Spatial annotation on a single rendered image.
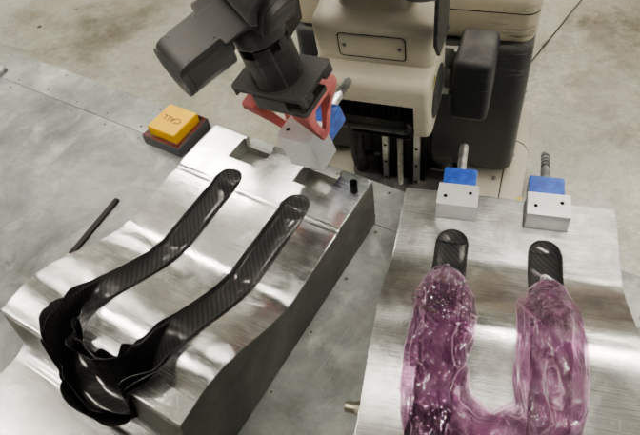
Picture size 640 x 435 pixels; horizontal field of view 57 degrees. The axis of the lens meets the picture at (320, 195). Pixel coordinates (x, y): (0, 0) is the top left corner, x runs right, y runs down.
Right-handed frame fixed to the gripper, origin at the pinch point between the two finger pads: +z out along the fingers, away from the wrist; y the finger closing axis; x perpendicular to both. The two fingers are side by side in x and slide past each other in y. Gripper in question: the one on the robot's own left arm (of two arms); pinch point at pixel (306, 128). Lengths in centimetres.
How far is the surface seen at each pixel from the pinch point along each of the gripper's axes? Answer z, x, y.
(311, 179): 10.5, -1.0, -2.7
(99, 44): 83, 76, -197
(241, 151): 7.8, -1.3, -13.9
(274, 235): 7.3, -11.8, -0.6
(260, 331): 4.3, -23.7, 6.8
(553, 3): 123, 174, -28
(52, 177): 8.5, -15.1, -45.7
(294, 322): 10.7, -19.8, 6.1
